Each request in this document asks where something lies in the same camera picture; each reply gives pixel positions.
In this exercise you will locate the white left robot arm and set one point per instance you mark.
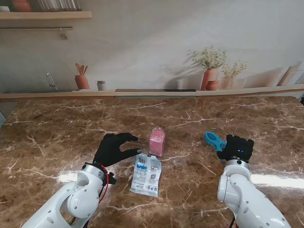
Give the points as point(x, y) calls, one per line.
point(71, 202)

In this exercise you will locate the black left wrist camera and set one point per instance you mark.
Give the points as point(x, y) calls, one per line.
point(111, 179)

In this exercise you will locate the printed kitchen backdrop banner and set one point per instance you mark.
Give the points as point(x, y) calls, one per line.
point(152, 47)

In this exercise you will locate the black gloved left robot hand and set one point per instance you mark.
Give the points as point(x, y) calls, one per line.
point(109, 149)

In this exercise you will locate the black object at table edge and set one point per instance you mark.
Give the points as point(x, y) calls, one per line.
point(302, 99)

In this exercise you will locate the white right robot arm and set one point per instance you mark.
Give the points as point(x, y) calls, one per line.
point(247, 197)

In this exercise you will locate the grey blue board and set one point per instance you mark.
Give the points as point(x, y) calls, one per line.
point(1, 118)

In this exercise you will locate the blue plastic bag clip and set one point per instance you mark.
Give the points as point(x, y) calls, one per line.
point(215, 140)

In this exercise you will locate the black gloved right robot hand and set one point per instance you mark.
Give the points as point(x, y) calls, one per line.
point(237, 148)

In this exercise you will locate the clear bottle with pink seasoning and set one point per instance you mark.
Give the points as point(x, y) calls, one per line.
point(156, 142)

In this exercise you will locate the white blue seasoning refill bag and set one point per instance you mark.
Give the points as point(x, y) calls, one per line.
point(146, 175)

